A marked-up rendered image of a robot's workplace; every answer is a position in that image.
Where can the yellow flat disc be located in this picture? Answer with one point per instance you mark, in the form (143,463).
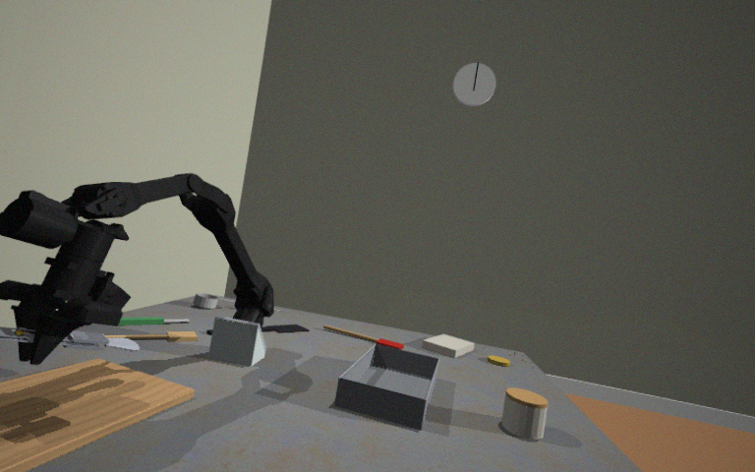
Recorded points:
(499,361)

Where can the grey cylindrical container with tan lid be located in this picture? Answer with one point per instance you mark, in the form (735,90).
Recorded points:
(524,413)

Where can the wooden board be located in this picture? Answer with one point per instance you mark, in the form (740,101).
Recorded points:
(46,415)

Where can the black spatula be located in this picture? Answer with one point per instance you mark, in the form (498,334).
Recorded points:
(279,328)

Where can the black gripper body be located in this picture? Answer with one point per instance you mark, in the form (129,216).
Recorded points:
(69,279)

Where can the dark grey rectangular tin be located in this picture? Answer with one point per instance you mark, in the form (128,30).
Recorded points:
(390,384)

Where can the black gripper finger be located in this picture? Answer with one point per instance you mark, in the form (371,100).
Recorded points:
(50,331)
(27,318)

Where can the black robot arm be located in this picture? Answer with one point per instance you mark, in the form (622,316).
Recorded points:
(36,219)

